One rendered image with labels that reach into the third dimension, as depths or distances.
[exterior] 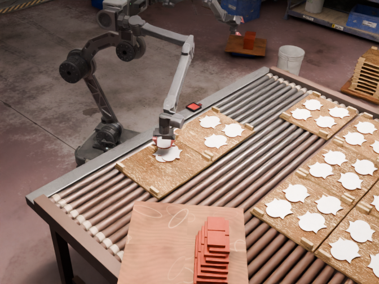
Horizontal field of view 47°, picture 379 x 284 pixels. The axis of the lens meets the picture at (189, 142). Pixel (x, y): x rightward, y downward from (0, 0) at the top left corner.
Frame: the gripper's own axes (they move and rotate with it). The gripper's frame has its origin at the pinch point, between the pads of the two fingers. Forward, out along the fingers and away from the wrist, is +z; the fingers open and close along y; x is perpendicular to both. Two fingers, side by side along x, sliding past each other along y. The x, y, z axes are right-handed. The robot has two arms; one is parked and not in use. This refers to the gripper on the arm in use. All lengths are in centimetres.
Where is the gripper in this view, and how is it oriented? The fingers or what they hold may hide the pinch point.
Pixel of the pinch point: (163, 145)
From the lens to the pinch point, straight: 235.3
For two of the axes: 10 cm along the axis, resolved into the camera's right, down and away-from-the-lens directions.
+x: -0.2, 6.1, -7.9
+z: -0.5, 7.9, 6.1
